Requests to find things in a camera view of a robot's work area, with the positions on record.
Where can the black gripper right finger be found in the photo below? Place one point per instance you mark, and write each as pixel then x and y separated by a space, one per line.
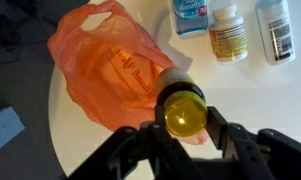
pixel 253 153

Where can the white bottle with barcode label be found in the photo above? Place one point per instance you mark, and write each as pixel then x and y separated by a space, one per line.
pixel 278 31

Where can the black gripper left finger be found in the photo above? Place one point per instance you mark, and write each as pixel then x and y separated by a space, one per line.
pixel 150 150

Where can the orange plastic bag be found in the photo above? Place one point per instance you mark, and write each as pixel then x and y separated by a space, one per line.
pixel 110 66

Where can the brown bottle with yellow cap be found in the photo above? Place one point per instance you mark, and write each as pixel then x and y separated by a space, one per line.
pixel 181 100

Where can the white bottle with yellow label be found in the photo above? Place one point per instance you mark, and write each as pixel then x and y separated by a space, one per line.
pixel 228 35

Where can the blue grey packet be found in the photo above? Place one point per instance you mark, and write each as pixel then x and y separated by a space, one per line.
pixel 191 16

